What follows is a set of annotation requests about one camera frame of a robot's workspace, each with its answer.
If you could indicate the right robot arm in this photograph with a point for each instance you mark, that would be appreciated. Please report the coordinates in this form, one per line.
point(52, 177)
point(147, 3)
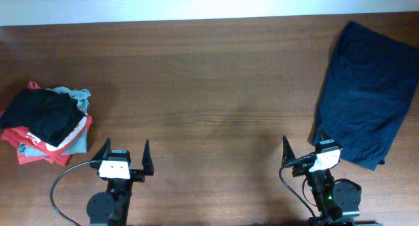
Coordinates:
point(337, 200)

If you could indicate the black folded garment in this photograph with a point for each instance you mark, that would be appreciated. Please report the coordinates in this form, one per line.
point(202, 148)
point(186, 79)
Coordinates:
point(48, 115)

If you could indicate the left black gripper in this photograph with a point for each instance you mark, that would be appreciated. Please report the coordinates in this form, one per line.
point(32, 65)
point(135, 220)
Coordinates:
point(139, 175)

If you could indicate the navy blue shorts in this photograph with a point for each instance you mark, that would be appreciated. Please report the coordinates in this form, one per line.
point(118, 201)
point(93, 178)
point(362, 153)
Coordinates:
point(369, 85)

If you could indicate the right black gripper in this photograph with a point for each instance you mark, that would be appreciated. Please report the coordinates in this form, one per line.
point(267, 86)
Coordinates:
point(287, 154)

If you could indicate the light blue grey folded garment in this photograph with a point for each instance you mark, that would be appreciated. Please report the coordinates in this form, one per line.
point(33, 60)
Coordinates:
point(78, 146)

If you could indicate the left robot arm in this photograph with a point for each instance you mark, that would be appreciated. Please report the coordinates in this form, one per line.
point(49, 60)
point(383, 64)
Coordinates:
point(111, 206)

